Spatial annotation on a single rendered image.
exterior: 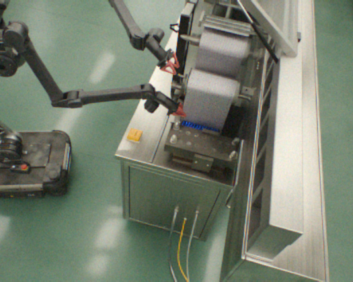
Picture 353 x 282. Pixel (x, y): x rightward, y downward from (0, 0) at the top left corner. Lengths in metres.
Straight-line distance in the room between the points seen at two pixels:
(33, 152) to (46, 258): 0.78
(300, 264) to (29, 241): 1.98
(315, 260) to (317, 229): 0.10
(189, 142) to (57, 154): 1.28
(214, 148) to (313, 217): 0.73
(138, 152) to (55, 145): 1.07
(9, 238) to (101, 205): 0.67
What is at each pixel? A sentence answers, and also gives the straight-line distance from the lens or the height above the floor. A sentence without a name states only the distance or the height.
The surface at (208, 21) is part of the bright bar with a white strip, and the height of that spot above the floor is 1.44.
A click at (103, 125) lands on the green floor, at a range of 3.07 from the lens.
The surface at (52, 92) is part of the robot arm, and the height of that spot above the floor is 1.19.
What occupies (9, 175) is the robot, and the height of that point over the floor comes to 0.24.
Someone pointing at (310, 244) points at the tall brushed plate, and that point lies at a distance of 1.06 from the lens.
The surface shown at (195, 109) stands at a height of 1.13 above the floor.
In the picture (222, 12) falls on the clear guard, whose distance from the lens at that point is 2.52.
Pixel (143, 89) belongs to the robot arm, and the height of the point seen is 1.22.
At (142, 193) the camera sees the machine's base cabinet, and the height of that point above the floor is 0.55.
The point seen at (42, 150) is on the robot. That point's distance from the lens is 2.64.
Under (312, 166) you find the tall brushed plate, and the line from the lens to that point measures 1.22.
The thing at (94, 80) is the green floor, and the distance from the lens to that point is 3.53.
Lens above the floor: 2.31
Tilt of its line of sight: 52 degrees down
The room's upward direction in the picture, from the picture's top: 11 degrees clockwise
